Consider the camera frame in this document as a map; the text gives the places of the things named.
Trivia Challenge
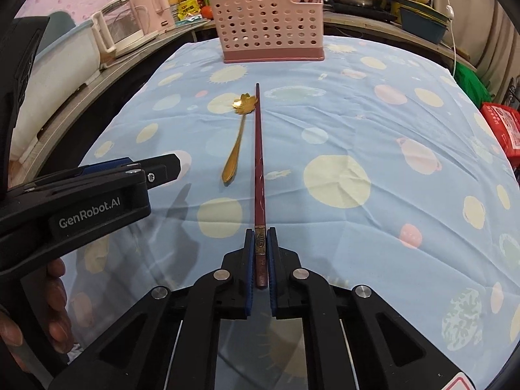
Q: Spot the black induction cooker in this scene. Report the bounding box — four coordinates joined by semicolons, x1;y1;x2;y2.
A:
325;2;397;23

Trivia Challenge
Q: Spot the pink kitchen appliance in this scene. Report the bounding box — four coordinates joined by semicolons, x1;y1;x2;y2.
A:
129;0;176;33

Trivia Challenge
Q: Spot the white and blue plastic tub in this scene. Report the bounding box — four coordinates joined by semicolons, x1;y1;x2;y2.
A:
11;23;102;160

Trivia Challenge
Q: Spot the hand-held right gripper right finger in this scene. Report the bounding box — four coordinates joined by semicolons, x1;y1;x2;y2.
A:
266;227;476;390

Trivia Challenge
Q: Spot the gold flower spoon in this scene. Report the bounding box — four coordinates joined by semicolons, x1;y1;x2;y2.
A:
221;93;258;185

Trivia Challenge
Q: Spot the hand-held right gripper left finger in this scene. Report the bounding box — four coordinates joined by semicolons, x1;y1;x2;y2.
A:
48;227;256;390

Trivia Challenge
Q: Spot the beige curtain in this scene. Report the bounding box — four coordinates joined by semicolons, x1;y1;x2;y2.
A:
431;0;520;107

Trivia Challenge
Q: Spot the black metal chair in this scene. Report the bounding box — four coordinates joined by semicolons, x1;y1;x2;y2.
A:
501;75;520;107

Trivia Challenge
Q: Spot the yellow food packet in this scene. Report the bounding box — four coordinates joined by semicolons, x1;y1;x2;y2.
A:
177;0;202;22

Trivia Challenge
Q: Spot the red bag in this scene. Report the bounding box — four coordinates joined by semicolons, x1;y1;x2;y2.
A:
481;102;520;168

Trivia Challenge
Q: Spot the green bag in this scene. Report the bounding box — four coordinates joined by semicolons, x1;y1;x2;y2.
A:
454;63;495;105

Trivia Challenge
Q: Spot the glass kettle with white handle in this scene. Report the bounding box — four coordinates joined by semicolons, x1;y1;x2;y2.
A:
91;0;160;68

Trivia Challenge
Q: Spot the person's left hand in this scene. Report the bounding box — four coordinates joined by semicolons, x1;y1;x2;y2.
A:
0;257;76;374

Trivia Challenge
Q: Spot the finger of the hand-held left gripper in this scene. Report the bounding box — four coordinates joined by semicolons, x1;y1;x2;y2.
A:
79;158;141;176
136;153;181;190

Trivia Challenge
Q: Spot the pink utensil basket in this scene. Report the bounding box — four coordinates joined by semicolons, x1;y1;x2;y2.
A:
208;0;326;64

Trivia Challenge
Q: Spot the white cable with switch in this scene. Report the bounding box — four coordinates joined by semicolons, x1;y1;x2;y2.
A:
441;0;458;76

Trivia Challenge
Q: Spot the blue dotted tablecloth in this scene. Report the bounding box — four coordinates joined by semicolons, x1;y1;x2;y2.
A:
61;34;520;390

